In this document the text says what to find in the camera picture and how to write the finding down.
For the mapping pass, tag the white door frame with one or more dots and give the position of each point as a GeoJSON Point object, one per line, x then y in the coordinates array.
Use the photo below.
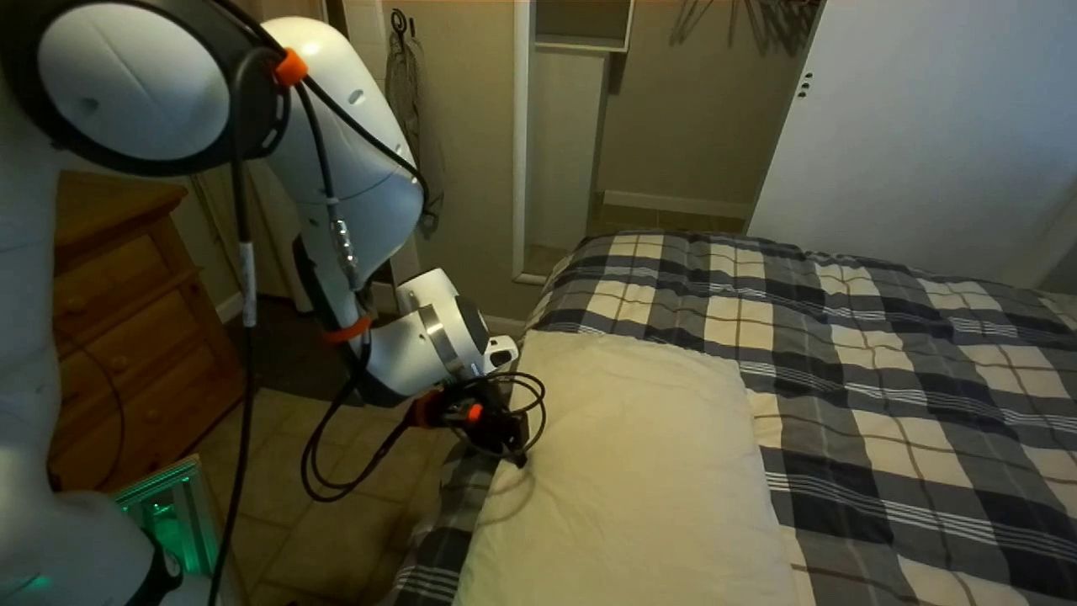
{"type": "Point", "coordinates": [522, 136]}

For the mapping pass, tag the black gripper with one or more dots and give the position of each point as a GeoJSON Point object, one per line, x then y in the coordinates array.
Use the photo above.
{"type": "Point", "coordinates": [500, 411]}

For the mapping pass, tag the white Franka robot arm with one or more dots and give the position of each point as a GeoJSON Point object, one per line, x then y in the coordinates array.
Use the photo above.
{"type": "Point", "coordinates": [347, 155]}

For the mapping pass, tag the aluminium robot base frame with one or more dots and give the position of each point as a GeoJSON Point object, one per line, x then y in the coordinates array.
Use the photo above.
{"type": "Point", "coordinates": [171, 517]}

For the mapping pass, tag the dark floor rug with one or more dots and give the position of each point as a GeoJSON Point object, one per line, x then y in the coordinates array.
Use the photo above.
{"type": "Point", "coordinates": [281, 358]}

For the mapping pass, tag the plaid bedspread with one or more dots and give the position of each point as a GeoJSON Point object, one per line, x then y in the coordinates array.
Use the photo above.
{"type": "Point", "coordinates": [896, 373]}

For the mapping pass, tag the cream white blanket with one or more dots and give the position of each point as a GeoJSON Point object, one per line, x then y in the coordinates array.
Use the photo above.
{"type": "Point", "coordinates": [626, 473]}

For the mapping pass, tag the wooden dresser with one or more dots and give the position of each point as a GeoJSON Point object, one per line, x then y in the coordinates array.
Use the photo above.
{"type": "Point", "coordinates": [124, 324]}

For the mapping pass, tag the white closet door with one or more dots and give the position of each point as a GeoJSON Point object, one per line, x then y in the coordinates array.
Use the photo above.
{"type": "Point", "coordinates": [932, 124]}

